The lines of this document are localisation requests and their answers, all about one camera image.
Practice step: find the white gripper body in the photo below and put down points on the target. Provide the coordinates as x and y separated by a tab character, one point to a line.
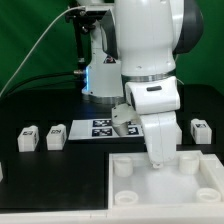
159	131

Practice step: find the white square tabletop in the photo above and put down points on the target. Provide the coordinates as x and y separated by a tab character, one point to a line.
134	182

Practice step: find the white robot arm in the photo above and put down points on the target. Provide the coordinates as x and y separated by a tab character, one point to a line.
134	44

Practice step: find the white marker sheet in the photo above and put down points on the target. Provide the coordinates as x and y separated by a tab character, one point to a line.
92	129

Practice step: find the white block left edge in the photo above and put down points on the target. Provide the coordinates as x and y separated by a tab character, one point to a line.
1	173

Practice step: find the black camera on stand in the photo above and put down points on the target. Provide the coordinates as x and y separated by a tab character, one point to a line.
95	11

